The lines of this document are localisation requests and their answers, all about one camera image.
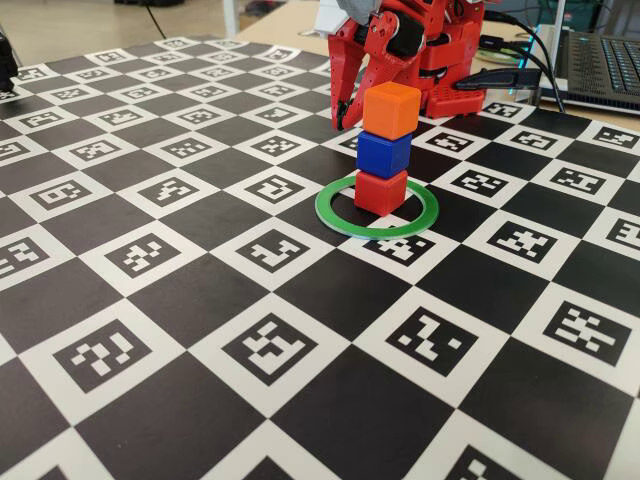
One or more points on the white table leg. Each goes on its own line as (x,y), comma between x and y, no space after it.
(230,15)

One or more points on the red cube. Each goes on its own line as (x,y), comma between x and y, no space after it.
(380,195)

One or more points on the blue cube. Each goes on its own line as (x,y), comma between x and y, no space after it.
(382,155)

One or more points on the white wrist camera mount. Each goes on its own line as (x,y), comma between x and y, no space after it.
(330,17)

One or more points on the black white marker checkerboard mat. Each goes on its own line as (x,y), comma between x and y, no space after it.
(175,425)

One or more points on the red robot base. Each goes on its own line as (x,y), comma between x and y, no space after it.
(450,102)

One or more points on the black tripod object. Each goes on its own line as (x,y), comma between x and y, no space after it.
(6,60)

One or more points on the black laptop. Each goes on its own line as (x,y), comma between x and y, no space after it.
(610,65)

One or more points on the orange cube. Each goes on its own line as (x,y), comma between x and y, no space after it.
(390,112)

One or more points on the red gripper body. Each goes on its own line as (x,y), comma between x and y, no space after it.
(376,49)

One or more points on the red gripper finger with black pad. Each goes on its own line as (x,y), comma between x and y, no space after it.
(345,70)
(380,55)

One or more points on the red robot arm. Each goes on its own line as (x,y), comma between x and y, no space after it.
(460,37)

